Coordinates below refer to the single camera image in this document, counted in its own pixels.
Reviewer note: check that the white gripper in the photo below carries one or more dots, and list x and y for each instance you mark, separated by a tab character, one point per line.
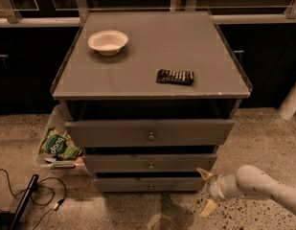
213	187

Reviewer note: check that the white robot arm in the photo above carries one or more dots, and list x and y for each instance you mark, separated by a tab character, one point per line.
247	182

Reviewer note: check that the green snack bag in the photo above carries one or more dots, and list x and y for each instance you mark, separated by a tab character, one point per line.
60	145

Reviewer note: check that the black bar device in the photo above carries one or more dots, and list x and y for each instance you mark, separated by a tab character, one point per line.
16	216

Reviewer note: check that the clear plastic storage bin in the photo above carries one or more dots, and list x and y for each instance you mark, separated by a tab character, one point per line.
50	162

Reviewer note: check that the metal railing frame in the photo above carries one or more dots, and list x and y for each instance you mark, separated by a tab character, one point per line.
46	13

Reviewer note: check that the white cylindrical post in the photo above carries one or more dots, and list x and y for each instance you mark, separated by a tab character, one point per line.
288	107

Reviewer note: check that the grey middle drawer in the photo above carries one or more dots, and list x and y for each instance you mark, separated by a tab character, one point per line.
149	162

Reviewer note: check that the grey top drawer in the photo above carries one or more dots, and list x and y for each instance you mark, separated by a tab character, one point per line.
149	133

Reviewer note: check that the grey drawer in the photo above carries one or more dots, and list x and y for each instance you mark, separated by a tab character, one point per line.
149	133
150	184
149	162

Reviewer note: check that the grey bottom drawer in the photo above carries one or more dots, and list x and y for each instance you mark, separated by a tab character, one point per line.
150	184

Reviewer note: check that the white paper bowl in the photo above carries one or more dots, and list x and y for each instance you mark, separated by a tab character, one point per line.
107	43

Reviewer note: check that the grey drawer cabinet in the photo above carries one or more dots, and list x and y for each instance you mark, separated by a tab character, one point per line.
92	87

